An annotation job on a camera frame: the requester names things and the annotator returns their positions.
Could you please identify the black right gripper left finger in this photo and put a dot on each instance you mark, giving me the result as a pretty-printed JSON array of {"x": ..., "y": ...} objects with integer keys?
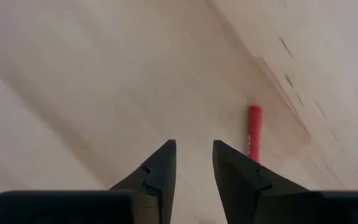
[{"x": 160, "y": 180}]

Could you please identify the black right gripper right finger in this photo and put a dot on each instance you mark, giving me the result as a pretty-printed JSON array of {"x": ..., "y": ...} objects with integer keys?
[{"x": 238, "y": 180}]

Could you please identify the red crayon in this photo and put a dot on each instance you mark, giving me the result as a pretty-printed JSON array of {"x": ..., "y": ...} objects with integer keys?
[{"x": 254, "y": 130}]

